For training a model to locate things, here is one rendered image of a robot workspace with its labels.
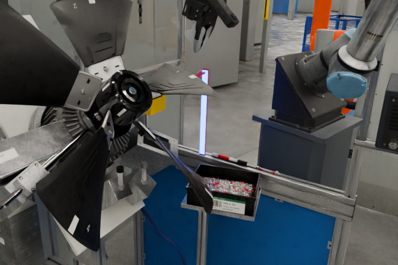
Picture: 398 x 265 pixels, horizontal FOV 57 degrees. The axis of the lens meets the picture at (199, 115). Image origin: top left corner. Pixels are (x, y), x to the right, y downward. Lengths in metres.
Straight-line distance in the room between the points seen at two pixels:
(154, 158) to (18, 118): 0.38
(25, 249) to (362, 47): 1.14
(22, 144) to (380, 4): 0.93
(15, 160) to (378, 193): 2.42
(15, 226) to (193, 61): 4.15
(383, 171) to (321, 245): 1.47
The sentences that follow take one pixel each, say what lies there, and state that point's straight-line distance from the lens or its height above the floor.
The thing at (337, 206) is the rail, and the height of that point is 0.82.
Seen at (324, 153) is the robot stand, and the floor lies 0.93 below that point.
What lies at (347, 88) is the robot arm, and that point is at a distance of 1.20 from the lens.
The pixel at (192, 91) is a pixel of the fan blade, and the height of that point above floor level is 1.17.
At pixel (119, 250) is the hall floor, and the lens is 2.31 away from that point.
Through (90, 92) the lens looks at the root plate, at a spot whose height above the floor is 1.22.
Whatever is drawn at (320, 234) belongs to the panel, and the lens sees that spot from 1.36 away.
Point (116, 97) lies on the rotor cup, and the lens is 0.86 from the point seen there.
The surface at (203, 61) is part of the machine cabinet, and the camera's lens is 5.20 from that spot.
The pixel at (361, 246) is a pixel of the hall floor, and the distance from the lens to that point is 2.56.
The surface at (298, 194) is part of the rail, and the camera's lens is 1.29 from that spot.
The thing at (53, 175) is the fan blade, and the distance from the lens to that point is 0.70.
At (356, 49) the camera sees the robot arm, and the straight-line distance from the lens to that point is 1.15.
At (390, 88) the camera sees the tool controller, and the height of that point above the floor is 1.23.
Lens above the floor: 1.47
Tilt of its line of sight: 20 degrees down
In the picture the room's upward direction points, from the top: 2 degrees clockwise
